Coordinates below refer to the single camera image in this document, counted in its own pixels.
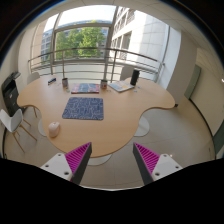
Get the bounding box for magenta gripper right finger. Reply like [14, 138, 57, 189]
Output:
[132, 142, 184, 186]

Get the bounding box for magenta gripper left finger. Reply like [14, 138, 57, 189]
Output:
[40, 142, 93, 186]

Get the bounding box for white computer mouse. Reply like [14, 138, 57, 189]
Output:
[48, 122, 60, 138]

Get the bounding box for blue patterned mouse pad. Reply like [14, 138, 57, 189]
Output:
[62, 97, 104, 120]

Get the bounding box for wooden table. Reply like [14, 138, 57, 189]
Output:
[17, 76, 175, 162]

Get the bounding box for red blue book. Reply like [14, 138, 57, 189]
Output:
[71, 83, 99, 94]

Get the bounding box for white chair wooden legs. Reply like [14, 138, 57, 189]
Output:
[0, 109, 37, 150]

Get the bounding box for dark cup left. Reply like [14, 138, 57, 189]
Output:
[62, 78, 68, 88]

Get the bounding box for open light magazine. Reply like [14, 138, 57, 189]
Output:
[109, 81, 134, 92]

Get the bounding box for small dark box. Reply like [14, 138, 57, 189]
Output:
[48, 78, 56, 85]

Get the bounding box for patterned cup centre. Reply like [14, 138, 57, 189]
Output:
[100, 79, 107, 89]

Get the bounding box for black speaker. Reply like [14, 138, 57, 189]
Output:
[130, 69, 140, 86]

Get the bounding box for white chair far right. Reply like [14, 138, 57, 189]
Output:
[120, 65, 134, 80]

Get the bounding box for white chair far left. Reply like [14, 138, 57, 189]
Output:
[27, 72, 40, 85]

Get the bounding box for black printer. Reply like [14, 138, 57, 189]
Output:
[1, 72, 21, 116]

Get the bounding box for metal balcony railing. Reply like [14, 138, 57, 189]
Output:
[28, 47, 164, 82]

